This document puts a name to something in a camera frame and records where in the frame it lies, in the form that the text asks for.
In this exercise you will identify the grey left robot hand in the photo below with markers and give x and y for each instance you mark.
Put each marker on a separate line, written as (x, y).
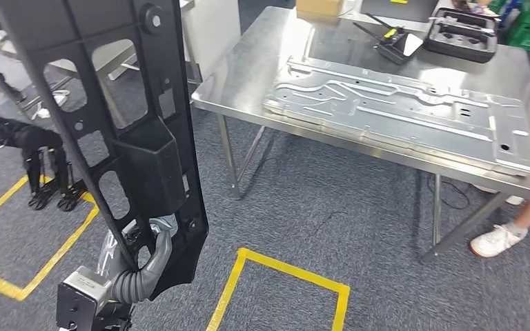
(163, 242)

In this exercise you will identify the black plastic bracket panel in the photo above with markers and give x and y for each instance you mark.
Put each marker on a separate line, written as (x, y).
(150, 164)

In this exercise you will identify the stainless steel workbench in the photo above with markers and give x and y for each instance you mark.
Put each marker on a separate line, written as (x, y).
(246, 82)

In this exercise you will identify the yellow floor tape square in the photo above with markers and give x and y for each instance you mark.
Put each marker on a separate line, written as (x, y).
(0, 284)

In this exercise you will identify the stamped sheet metal panel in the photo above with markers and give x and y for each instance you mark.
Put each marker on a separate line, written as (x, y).
(384, 123)

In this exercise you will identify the cardboard box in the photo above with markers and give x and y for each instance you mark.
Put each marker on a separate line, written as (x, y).
(320, 7)

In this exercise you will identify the black remote controller with screen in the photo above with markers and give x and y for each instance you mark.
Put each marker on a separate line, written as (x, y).
(397, 48)

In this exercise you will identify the dark grey flat panel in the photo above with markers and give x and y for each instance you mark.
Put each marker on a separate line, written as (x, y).
(397, 11)

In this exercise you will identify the person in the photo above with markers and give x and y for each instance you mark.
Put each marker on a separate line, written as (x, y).
(498, 240)

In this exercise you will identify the open black foam case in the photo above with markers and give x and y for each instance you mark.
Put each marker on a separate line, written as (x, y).
(457, 52)

